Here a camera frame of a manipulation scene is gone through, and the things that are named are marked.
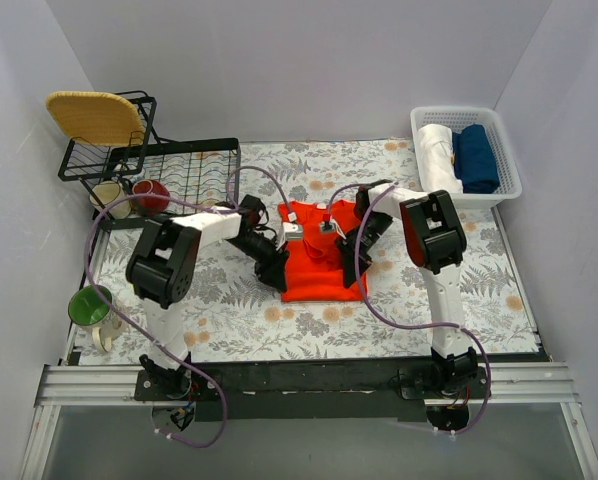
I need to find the orange t shirt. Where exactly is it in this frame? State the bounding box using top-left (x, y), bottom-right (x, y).
top-left (277, 201), bottom-right (367, 303)

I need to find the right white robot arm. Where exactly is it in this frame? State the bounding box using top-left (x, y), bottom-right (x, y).
top-left (335, 180), bottom-right (476, 398)

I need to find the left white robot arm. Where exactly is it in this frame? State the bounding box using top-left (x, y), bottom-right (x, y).
top-left (126, 195), bottom-right (290, 400)

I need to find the floral table mat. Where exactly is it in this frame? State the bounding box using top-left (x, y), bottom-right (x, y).
top-left (73, 138), bottom-right (538, 364)

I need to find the rolled white t shirt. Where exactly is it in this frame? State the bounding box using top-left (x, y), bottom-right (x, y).
top-left (418, 124), bottom-right (463, 194)

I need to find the red mug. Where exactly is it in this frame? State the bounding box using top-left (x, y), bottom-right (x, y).
top-left (132, 179), bottom-right (170, 216)

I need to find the rolled blue t shirt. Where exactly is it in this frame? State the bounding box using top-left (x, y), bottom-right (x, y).
top-left (452, 124), bottom-right (500, 194)

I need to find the white plastic basket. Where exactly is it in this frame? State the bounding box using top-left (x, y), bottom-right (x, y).
top-left (410, 105), bottom-right (522, 210)

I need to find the cream mug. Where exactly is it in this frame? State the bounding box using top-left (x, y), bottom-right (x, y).
top-left (89, 180), bottom-right (132, 220)

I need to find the green floral mug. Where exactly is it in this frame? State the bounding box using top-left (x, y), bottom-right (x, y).
top-left (68, 285), bottom-right (127, 354)

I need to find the woven yellow plate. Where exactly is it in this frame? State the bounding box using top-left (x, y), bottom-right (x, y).
top-left (45, 91), bottom-right (145, 147)

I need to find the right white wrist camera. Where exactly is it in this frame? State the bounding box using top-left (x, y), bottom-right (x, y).
top-left (319, 219), bottom-right (345, 238)

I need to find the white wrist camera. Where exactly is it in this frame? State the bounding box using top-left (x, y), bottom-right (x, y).
top-left (319, 219), bottom-right (345, 238)
top-left (282, 222), bottom-right (304, 242)

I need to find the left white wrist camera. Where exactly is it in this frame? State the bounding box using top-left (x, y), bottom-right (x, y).
top-left (282, 222), bottom-right (304, 242)

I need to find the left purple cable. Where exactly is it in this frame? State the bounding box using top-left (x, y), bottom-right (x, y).
top-left (83, 165), bottom-right (300, 449)

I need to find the black wire dish rack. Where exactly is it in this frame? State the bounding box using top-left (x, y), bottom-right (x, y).
top-left (58, 90), bottom-right (241, 206)

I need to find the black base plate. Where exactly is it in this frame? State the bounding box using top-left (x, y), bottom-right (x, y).
top-left (134, 357), bottom-right (487, 422)

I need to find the aluminium frame rail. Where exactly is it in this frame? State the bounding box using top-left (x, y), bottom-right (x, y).
top-left (24, 360), bottom-right (598, 479)

